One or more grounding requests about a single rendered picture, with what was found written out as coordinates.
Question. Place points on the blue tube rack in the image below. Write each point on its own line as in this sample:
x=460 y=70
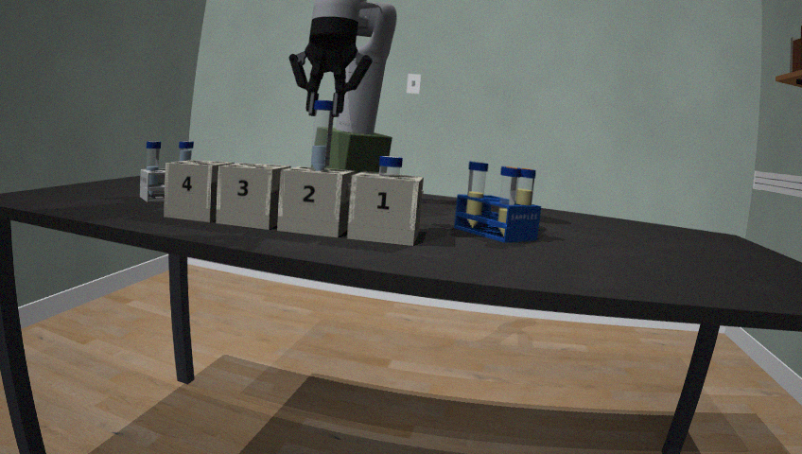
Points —
x=522 y=221

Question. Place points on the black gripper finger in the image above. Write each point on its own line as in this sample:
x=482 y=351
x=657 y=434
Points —
x=363 y=62
x=297 y=61

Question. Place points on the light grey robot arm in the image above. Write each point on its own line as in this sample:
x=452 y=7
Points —
x=360 y=106

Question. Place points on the white tube rack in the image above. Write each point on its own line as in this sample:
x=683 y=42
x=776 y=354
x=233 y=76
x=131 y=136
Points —
x=145 y=187

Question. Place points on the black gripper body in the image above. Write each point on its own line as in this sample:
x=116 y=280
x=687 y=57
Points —
x=332 y=33

